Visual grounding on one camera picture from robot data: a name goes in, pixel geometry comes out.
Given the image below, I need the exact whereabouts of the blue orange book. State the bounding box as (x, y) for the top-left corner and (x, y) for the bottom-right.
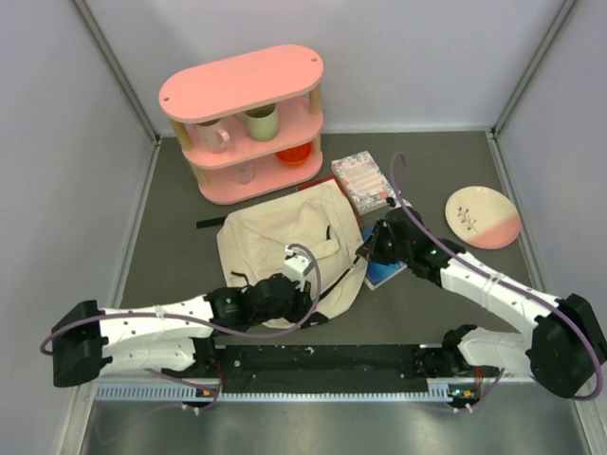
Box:
(359, 225), (409, 291)

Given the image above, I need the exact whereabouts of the cream canvas backpack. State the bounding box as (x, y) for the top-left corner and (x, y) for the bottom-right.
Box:
(216, 182), (367, 319)

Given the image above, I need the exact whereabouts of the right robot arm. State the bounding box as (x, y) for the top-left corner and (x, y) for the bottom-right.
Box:
(357, 208), (606, 399)

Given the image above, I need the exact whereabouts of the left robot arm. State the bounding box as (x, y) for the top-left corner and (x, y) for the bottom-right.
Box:
(41, 274), (320, 388)

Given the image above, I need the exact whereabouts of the floral white book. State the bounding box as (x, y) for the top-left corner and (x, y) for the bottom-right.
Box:
(331, 151), (396, 215)

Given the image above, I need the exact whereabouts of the red-bordered white book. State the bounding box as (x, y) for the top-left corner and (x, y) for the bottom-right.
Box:
(296, 174), (366, 228)

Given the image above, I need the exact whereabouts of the cream and pink plate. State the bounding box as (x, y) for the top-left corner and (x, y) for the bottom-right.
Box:
(445, 186), (522, 249)

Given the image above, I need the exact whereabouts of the orange bowl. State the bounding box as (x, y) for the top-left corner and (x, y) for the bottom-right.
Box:
(275, 142), (312, 167)

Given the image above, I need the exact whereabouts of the clear glass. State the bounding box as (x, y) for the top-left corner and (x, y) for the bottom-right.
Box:
(231, 161), (255, 185)

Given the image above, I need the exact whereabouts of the green mug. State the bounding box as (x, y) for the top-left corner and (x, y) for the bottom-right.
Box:
(235, 103), (280, 142)

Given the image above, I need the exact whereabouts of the pink three-tier shelf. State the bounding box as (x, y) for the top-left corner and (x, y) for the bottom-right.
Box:
(158, 44), (324, 205)

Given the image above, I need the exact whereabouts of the pink mug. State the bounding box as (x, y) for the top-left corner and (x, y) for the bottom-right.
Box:
(195, 118), (231, 154)

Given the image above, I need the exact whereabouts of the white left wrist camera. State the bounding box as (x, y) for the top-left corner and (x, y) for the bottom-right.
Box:
(282, 246), (313, 288)

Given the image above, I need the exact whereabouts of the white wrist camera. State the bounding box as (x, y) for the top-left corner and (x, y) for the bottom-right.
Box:
(385, 195), (413, 209)
(282, 246), (313, 288)

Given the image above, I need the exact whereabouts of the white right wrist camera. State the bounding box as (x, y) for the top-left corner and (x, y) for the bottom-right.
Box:
(385, 195), (413, 209)

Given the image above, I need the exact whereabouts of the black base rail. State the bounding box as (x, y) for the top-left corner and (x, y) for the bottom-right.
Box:
(185, 345), (498, 394)

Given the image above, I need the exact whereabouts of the grey cable duct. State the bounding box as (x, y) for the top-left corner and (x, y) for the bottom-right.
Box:
(94, 376), (480, 404)

